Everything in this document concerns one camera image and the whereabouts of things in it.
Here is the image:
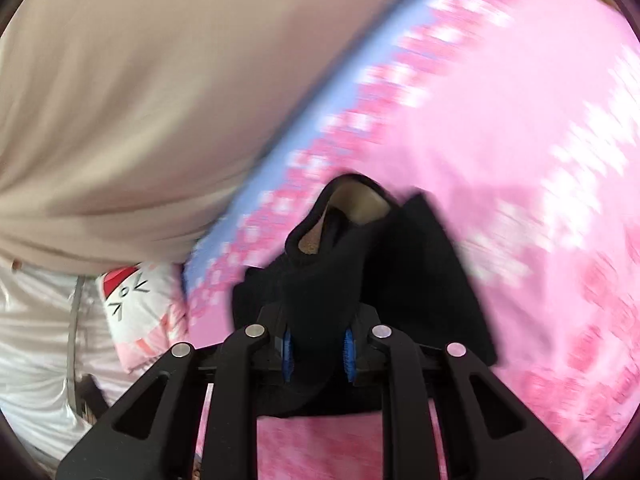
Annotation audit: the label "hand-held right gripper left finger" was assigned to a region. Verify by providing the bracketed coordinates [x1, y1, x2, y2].
[56, 305, 294, 480]

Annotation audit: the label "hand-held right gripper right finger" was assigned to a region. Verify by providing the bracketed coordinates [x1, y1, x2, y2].
[343, 305, 584, 480]

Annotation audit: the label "black pants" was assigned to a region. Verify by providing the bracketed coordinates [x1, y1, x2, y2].
[231, 174, 498, 418]

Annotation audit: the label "cartoon cat pillow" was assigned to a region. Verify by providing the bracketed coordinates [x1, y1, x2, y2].
[97, 262, 189, 376]

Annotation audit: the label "white satin cloth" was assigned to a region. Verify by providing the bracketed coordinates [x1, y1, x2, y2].
[0, 255, 132, 466]

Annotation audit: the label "pink rose bed sheet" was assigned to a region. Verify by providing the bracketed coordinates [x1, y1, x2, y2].
[180, 0, 640, 480]

